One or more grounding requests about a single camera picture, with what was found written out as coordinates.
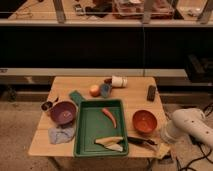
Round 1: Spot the black handled brush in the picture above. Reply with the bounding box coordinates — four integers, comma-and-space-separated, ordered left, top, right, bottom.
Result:
126, 135, 172, 160

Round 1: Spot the green sponge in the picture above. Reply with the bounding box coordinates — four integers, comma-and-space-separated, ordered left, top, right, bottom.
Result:
69, 90, 85, 106

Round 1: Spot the white can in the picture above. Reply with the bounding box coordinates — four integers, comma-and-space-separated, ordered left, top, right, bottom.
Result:
112, 76, 127, 88

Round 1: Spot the wooden table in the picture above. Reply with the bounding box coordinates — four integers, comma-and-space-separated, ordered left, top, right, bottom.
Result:
28, 77, 167, 157

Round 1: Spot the orange carrot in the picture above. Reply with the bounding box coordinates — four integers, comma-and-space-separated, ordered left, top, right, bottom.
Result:
102, 108, 117, 128

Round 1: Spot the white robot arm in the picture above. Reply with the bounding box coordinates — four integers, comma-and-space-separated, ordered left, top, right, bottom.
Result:
160, 108, 213, 149

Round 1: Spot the small metal scoop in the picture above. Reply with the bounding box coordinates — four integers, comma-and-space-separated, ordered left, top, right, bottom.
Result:
41, 98, 59, 111

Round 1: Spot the blue small cup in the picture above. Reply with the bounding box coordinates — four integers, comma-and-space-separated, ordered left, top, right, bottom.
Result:
100, 83, 112, 98

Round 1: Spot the orange fruit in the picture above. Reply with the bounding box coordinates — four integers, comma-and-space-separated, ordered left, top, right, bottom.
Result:
89, 85, 100, 97

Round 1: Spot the green plastic tray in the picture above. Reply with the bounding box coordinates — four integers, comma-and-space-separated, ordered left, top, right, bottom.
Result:
73, 99, 129, 157

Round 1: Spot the red bowl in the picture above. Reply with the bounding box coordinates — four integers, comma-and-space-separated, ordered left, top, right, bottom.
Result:
132, 110, 157, 134

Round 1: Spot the grey cloth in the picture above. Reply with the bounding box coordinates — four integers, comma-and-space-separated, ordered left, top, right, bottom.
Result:
48, 127, 75, 144

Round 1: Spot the black rectangular block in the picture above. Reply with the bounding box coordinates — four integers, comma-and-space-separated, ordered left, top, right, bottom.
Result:
147, 85, 156, 102

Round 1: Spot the purple bowl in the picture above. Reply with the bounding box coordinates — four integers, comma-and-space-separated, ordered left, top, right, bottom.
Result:
50, 101, 77, 125

